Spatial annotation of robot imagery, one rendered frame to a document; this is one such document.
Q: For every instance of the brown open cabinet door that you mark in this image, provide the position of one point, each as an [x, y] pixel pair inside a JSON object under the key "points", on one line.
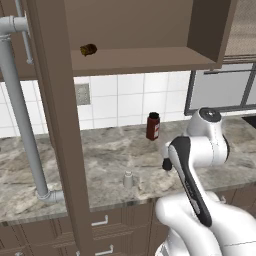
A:
{"points": [[60, 126]]}

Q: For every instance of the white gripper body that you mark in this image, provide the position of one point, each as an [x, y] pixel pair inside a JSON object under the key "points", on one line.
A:
{"points": [[165, 150]]}

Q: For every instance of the brown closed cabinet door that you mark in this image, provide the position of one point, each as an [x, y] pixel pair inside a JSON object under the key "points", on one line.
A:
{"points": [[13, 70]]}

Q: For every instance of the small grey shaker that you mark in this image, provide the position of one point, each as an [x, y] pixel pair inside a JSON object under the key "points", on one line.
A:
{"points": [[128, 179]]}

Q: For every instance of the brown wall cabinet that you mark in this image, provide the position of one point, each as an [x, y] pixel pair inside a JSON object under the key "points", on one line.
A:
{"points": [[140, 30]]}

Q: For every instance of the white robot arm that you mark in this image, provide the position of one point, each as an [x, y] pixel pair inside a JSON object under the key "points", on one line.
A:
{"points": [[196, 213]]}

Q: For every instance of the brown drawer front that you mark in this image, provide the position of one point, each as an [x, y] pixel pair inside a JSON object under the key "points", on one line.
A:
{"points": [[130, 218], [130, 243]]}

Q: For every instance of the brown base cabinet door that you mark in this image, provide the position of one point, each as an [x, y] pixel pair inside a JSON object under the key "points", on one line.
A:
{"points": [[241, 198]]}

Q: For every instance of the dark red shaker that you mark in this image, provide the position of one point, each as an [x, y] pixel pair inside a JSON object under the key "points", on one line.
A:
{"points": [[153, 127]]}

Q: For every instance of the black hob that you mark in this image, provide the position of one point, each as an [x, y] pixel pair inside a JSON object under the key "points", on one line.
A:
{"points": [[250, 121]]}

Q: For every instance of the grey framed window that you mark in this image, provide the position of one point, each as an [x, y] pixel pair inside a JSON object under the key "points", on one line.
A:
{"points": [[220, 88]]}

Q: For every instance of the brown lumpy object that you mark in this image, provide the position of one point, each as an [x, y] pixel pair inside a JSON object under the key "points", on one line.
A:
{"points": [[88, 49]]}

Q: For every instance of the grey wall outlet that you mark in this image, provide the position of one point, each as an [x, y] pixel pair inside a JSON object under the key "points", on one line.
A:
{"points": [[82, 94]]}

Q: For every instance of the brown base cabinet run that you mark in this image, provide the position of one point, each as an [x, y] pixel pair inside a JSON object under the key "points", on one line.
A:
{"points": [[36, 238]]}

